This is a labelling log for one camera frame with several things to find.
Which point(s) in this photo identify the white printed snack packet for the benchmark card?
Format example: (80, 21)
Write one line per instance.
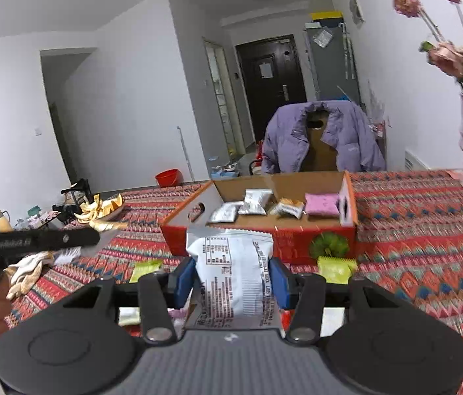
(234, 289)

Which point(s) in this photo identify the plate of orange peels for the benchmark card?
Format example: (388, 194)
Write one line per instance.
(100, 210)

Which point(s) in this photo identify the white crumpled cloth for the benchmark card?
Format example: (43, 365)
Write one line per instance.
(24, 274)

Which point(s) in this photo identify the silver snack packet in box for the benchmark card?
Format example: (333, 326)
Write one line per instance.
(255, 202)

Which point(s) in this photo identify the white wall radiator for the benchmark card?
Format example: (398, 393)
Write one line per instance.
(413, 163)

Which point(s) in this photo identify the dark entrance door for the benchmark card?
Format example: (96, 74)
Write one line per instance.
(272, 78)

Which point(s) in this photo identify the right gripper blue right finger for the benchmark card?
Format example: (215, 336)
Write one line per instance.
(284, 284)

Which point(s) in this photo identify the red plastic bucket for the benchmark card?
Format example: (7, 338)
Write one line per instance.
(169, 178)

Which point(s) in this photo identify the red cardboard snack box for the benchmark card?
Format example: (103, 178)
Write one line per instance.
(295, 241)

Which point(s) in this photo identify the patterned red tablecloth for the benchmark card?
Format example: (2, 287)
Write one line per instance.
(409, 240)

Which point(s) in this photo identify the brown wooden chair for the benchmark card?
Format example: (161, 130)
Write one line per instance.
(320, 156)

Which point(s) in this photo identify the grey refrigerator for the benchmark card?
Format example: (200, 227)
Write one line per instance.
(331, 59)

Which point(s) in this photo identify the pink snack packet in box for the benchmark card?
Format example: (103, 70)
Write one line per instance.
(323, 205)

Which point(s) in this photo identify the orange white snack packet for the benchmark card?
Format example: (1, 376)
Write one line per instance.
(287, 208)

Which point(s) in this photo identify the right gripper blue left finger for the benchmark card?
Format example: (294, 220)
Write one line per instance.
(180, 283)

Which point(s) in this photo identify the small green snack packet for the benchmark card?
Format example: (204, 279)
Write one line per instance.
(336, 270)

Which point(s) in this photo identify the yellow box on fridge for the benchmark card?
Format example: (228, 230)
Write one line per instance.
(328, 15)

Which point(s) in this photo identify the purple puffer jacket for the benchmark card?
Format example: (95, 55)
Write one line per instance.
(347, 130)

